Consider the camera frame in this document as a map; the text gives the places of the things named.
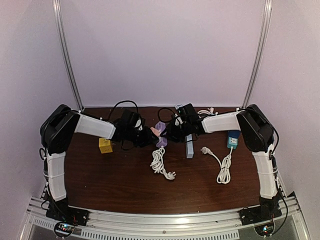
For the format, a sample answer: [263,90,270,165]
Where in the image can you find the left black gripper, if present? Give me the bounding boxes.
[126,126,159,149]

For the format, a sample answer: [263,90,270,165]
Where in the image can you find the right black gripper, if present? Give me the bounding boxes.
[160,122,192,143]

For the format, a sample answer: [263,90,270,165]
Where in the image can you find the pink charger plug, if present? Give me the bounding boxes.
[150,127,161,138]

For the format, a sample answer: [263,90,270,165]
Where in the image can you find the purple power strip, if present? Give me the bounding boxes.
[155,121,168,148]

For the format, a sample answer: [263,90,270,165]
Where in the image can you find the yellow cube adapter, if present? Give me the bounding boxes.
[98,137,113,154]

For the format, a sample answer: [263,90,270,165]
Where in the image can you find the light blue power strip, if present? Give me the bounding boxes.
[185,134,194,159]

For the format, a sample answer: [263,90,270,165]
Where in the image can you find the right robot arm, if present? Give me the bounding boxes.
[162,103,279,199]

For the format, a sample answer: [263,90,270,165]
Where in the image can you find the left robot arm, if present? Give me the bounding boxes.
[40,104,159,202]

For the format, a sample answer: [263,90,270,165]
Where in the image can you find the teal blue socket box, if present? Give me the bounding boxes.
[227,130,241,150]

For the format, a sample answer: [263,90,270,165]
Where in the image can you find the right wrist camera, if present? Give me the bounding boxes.
[177,103,199,124]

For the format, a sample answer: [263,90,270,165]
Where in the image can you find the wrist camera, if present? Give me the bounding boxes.
[120,109,142,128]
[177,103,199,124]

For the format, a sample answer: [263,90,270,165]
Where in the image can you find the pinkish white coiled cable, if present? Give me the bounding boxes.
[197,107,216,117]

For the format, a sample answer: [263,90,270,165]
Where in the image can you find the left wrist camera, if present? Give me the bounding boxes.
[120,109,142,128]

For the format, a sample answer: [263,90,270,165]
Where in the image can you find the white coiled strip cable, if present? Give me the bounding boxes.
[149,146,177,181]

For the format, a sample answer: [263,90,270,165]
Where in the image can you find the white cable with plug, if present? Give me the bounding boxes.
[199,146,234,185]

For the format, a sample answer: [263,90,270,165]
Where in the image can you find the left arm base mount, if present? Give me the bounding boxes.
[45,198,89,226]

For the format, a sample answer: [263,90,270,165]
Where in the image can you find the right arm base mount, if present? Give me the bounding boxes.
[238,196,282,226]

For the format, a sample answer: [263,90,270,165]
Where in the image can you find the right aluminium frame post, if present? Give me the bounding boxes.
[242,0,273,108]

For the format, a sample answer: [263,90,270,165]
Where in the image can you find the aluminium frame post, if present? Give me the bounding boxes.
[52,0,84,110]
[242,0,273,108]

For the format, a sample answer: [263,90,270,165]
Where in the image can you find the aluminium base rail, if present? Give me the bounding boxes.
[17,196,311,240]

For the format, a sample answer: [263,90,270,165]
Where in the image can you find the left aluminium frame post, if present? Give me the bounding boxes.
[52,0,84,110]

